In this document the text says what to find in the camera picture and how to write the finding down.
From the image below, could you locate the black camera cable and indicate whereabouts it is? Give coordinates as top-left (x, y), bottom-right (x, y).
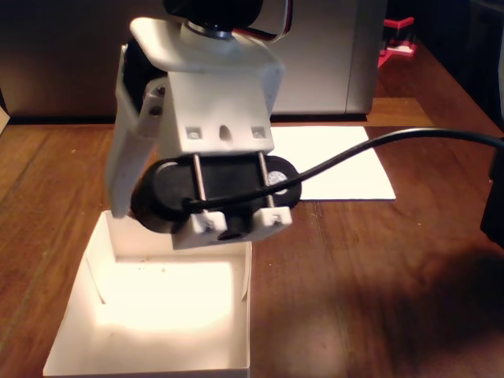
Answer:
top-left (183, 128), bottom-right (504, 209)

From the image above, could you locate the red plastic printed part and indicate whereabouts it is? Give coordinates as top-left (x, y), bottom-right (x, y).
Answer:
top-left (377, 17), bottom-right (418, 70)

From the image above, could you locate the white paper sheet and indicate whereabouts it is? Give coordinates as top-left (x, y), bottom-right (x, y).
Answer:
top-left (270, 125), bottom-right (397, 202)

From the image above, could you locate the white cardboard box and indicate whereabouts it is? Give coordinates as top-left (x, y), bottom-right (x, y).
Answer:
top-left (42, 208), bottom-right (253, 378)

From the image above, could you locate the white red wrist servo wire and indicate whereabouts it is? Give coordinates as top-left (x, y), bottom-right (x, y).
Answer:
top-left (232, 0), bottom-right (295, 43)

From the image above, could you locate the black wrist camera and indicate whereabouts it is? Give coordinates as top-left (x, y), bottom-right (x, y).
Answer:
top-left (130, 154), bottom-right (303, 242)

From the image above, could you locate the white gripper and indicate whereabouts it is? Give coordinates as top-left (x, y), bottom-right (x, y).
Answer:
top-left (107, 17), bottom-right (287, 221)

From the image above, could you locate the white camera clamp bracket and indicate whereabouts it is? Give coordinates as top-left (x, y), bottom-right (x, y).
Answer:
top-left (172, 151), bottom-right (293, 250)

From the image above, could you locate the dark grey cabinet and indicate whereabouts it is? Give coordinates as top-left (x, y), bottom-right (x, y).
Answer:
top-left (0, 0), bottom-right (387, 124)

